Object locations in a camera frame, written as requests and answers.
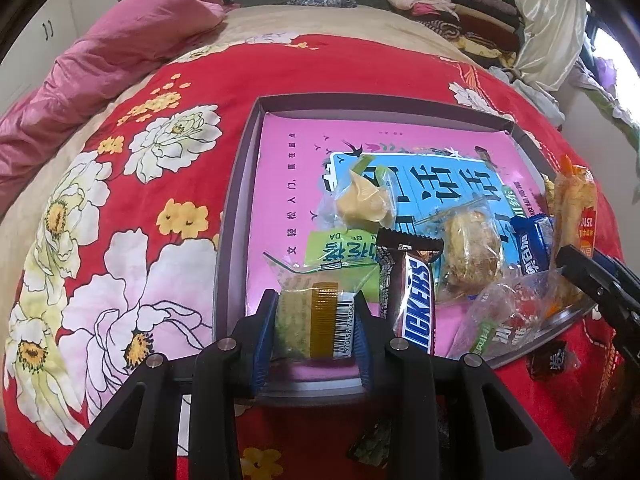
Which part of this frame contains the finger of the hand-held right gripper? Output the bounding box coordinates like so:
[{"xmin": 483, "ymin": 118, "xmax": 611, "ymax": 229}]
[
  {"xmin": 595, "ymin": 255, "xmax": 632, "ymax": 283},
  {"xmin": 556, "ymin": 244, "xmax": 640, "ymax": 331}
]

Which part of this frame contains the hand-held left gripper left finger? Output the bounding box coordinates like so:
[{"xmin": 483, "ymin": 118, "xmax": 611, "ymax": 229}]
[{"xmin": 55, "ymin": 289, "xmax": 280, "ymax": 480}]

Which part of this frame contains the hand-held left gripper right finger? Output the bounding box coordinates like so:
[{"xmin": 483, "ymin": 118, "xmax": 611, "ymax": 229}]
[{"xmin": 352, "ymin": 292, "xmax": 576, "ymax": 480}]

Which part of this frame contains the green cake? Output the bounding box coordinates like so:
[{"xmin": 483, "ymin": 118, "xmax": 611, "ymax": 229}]
[{"xmin": 263, "ymin": 252, "xmax": 368, "ymax": 361}]

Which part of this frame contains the blue snack packet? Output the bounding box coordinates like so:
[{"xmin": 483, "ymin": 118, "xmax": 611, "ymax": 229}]
[{"xmin": 510, "ymin": 212, "xmax": 556, "ymax": 276}]

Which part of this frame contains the brown chocolate bar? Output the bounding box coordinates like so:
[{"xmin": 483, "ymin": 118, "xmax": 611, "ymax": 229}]
[{"xmin": 375, "ymin": 227, "xmax": 445, "ymax": 356}]

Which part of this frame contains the orange rice cracker packet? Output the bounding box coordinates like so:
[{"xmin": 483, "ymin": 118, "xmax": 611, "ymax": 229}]
[{"xmin": 550, "ymin": 154, "xmax": 598, "ymax": 311}]

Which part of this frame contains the yellow snack packet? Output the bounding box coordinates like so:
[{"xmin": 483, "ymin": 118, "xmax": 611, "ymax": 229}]
[{"xmin": 542, "ymin": 175, "xmax": 558, "ymax": 216}]

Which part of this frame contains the clear candied fruit packet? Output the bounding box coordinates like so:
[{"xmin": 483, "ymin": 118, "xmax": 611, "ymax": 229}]
[{"xmin": 450, "ymin": 267, "xmax": 563, "ymax": 361}]

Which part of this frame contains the light green snack packet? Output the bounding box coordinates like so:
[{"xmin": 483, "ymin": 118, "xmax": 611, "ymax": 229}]
[{"xmin": 304, "ymin": 230, "xmax": 381, "ymax": 306}]

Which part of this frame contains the brown pastry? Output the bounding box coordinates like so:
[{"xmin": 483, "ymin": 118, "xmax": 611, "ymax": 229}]
[{"xmin": 430, "ymin": 205, "xmax": 506, "ymax": 306}]

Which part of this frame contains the dark shallow box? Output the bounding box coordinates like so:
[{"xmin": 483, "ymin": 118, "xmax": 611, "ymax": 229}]
[{"xmin": 212, "ymin": 92, "xmax": 598, "ymax": 406}]

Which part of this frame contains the yellow pastry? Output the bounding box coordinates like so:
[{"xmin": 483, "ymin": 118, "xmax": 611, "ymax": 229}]
[{"xmin": 320, "ymin": 165, "xmax": 401, "ymax": 235}]

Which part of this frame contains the dark jelly cup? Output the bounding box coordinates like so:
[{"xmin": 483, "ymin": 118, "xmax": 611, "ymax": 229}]
[{"xmin": 527, "ymin": 340, "xmax": 568, "ymax": 378}]

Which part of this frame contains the pink book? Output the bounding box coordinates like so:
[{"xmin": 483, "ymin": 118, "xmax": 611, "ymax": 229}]
[{"xmin": 245, "ymin": 112, "xmax": 546, "ymax": 391}]

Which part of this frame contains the heap of loose clothes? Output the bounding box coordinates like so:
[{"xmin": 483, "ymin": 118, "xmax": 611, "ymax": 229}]
[{"xmin": 492, "ymin": 65, "xmax": 566, "ymax": 126}]

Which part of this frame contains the purple cloth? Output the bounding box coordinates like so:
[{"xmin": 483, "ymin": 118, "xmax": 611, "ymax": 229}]
[{"xmin": 595, "ymin": 57, "xmax": 617, "ymax": 92}]

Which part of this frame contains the red floral blanket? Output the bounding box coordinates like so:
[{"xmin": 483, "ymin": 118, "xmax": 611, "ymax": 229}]
[{"xmin": 5, "ymin": 34, "xmax": 623, "ymax": 480}]

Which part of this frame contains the window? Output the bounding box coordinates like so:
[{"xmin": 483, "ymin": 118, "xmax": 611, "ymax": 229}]
[{"xmin": 585, "ymin": 5, "xmax": 640, "ymax": 126}]

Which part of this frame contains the cream curtain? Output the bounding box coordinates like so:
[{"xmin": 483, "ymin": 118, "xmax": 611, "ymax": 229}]
[{"xmin": 515, "ymin": 0, "xmax": 591, "ymax": 93}]

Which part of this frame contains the pile of folded clothes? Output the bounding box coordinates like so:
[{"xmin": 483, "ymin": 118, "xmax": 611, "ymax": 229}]
[{"xmin": 384, "ymin": 0, "xmax": 526, "ymax": 68}]

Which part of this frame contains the beige bed sheet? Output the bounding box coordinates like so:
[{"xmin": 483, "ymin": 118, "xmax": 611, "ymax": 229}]
[{"xmin": 0, "ymin": 5, "xmax": 481, "ymax": 221}]

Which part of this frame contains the pink quilt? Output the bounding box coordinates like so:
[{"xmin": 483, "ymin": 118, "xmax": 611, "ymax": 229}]
[{"xmin": 0, "ymin": 0, "xmax": 228, "ymax": 186}]

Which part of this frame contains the white wardrobe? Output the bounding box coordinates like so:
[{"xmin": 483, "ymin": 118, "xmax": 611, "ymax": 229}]
[{"xmin": 0, "ymin": 0, "xmax": 121, "ymax": 116}]

